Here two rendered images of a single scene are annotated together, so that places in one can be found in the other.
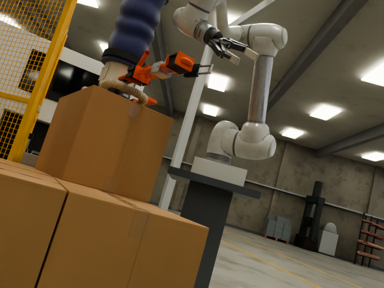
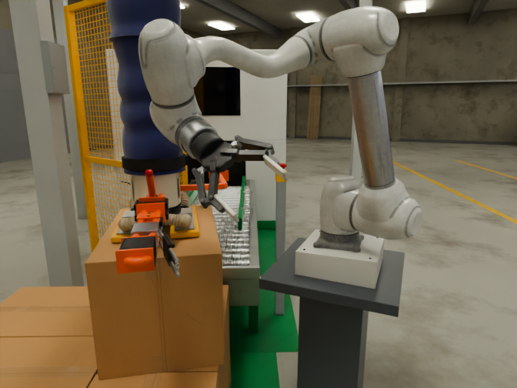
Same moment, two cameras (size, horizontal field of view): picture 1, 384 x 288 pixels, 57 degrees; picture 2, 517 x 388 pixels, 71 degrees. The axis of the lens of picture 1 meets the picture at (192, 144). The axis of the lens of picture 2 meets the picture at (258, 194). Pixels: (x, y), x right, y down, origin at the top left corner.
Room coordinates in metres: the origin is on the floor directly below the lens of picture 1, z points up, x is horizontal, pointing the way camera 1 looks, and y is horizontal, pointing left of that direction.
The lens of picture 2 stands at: (0.66, -0.38, 1.38)
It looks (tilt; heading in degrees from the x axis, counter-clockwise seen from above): 13 degrees down; 22
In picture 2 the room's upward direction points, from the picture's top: straight up
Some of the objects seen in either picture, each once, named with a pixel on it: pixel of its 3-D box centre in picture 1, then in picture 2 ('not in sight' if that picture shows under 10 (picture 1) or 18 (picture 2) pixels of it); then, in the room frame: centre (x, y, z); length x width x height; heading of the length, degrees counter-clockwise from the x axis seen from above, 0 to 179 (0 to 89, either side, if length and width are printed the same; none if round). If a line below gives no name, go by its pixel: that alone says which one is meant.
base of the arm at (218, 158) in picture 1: (216, 161); (340, 234); (2.10, -0.17, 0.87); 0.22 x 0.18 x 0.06; 1
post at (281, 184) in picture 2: not in sight; (280, 245); (2.81, 0.32, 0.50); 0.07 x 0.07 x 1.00; 23
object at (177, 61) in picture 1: (179, 63); (137, 252); (1.24, 0.13, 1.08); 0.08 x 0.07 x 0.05; 34
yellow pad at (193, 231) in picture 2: not in sight; (184, 216); (1.80, 0.38, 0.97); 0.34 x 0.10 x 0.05; 34
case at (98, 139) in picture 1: (99, 144); (165, 275); (1.74, 0.44, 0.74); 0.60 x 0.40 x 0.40; 32
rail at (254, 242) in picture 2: not in sight; (253, 218); (3.29, 0.71, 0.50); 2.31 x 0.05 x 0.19; 23
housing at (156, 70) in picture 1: (162, 70); (145, 234); (1.36, 0.20, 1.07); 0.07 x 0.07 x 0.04; 34
